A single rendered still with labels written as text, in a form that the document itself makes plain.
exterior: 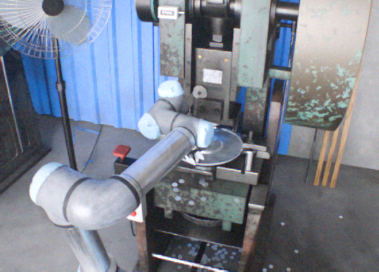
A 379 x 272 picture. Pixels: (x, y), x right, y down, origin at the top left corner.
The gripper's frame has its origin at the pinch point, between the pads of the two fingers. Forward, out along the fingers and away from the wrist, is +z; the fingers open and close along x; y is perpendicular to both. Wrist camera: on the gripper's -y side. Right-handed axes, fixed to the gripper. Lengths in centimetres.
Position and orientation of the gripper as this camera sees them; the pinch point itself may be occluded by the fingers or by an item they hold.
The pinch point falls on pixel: (193, 160)
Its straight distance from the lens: 139.5
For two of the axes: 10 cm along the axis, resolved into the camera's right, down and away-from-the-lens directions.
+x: 8.2, -5.1, 2.6
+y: 5.1, 4.3, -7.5
